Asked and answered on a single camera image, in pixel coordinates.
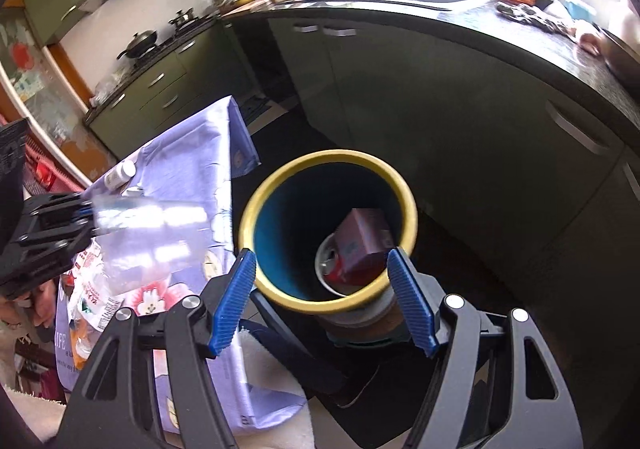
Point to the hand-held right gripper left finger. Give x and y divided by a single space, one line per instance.
231 304

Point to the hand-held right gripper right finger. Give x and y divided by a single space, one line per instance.
412 309

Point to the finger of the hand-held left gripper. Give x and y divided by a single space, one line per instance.
55 241
60 206

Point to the blue bin with yellow rim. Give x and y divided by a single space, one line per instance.
280 229

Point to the clear plastic bottle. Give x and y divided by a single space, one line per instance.
150 239

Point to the person's left hand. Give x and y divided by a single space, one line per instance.
44 304

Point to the red checked cloth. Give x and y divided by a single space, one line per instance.
50 169

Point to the grey tape roll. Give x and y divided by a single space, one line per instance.
360 316

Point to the white pill bottle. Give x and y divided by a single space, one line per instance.
120 175

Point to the crumpled labelled plastic bottle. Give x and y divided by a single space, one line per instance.
97 299

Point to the maroon cardboard box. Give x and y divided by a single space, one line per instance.
362 239

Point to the red soda can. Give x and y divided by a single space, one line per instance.
336 266

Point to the white paper bowl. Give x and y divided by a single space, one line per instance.
322 279

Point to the purple floral tablecloth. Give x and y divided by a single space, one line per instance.
190 154

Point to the green stove-side lower cabinets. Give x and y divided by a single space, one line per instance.
165 84

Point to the black wok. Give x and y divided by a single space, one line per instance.
139 43

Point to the green sink-side lower cabinets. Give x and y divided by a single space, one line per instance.
450 119

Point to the black lidded pot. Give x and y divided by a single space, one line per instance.
182 19

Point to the black kitchen countertop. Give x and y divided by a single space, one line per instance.
450 34

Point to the patterned dish cloth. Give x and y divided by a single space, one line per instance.
535 16

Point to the blue plastic container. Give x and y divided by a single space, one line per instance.
582 11

